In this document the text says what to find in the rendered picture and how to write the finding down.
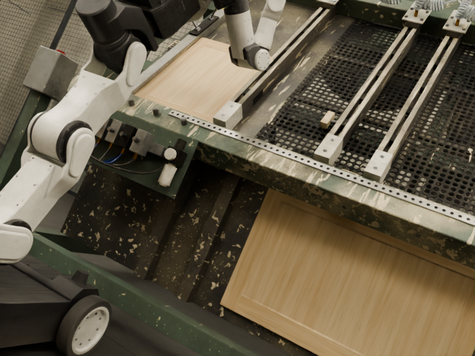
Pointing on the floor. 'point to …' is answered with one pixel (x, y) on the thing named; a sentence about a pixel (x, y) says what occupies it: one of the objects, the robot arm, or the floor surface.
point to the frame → (165, 248)
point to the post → (20, 137)
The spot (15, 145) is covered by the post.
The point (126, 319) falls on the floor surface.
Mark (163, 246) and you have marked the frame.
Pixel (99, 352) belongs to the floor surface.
